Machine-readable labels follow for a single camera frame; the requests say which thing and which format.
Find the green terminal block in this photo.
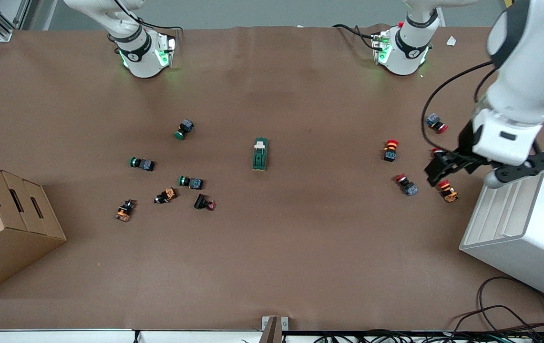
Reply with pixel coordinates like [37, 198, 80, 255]
[252, 137, 269, 172]

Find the red button orange blue body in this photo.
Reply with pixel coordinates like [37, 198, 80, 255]
[383, 139, 400, 162]

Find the white ribbed plastic bin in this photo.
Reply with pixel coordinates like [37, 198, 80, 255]
[459, 152, 544, 306]

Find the brown table cover sheet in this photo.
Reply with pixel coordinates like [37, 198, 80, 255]
[0, 24, 544, 332]

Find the green button grey-blue body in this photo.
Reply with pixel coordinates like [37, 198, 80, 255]
[178, 175, 204, 191]
[130, 156, 155, 172]
[174, 119, 195, 141]

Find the black button orange body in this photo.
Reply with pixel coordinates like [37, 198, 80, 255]
[154, 187, 178, 205]
[115, 199, 137, 222]

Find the brown cardboard box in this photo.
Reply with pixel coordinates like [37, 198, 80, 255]
[0, 159, 67, 300]

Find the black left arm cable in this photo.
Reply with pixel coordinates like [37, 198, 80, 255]
[422, 61, 497, 153]

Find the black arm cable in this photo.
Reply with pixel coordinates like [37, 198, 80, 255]
[422, 61, 497, 153]
[114, 0, 182, 33]

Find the black looped cable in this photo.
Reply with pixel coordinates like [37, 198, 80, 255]
[478, 276, 544, 334]

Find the black floor cable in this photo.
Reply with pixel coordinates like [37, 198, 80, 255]
[446, 305, 544, 336]

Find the black base cable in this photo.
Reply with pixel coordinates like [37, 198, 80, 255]
[331, 23, 380, 48]

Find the black cable bundle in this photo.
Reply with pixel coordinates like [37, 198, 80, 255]
[312, 329, 544, 343]

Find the grey metal bracket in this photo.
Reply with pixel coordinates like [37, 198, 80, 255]
[261, 316, 289, 343]

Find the black switch red tip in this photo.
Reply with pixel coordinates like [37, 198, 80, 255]
[194, 193, 216, 211]

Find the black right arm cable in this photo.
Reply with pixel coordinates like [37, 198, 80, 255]
[114, 0, 182, 33]

